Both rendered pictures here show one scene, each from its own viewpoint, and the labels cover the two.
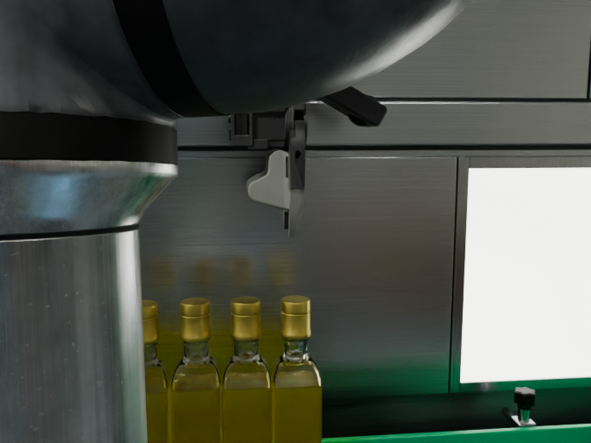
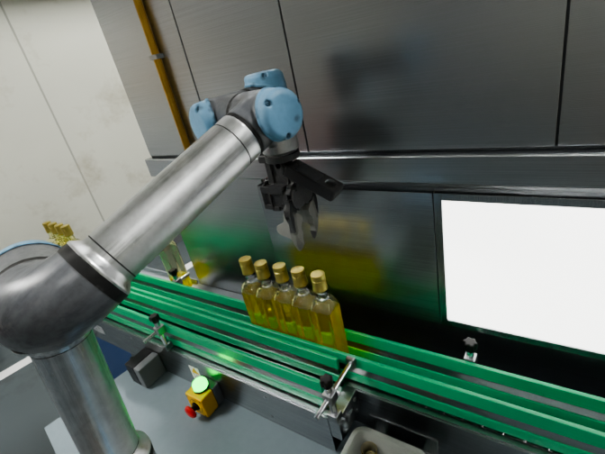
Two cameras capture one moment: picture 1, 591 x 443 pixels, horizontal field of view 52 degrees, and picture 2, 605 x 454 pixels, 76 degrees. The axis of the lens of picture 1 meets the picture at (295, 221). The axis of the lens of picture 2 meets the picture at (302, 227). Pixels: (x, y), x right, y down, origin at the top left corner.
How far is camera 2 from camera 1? 62 cm
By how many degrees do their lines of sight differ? 46
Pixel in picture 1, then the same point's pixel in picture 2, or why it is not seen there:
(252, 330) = (299, 284)
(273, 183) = (285, 227)
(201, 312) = (278, 272)
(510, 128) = (474, 174)
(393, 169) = (391, 198)
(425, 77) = (414, 136)
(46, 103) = not seen: hidden behind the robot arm
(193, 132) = not seen: hidden behind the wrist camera
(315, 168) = (347, 195)
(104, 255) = (57, 359)
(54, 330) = (49, 375)
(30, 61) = not seen: hidden behind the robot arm
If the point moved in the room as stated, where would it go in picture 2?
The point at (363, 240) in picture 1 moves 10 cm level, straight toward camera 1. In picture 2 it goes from (379, 235) to (351, 256)
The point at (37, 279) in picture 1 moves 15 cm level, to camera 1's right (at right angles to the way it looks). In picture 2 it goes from (42, 366) to (85, 413)
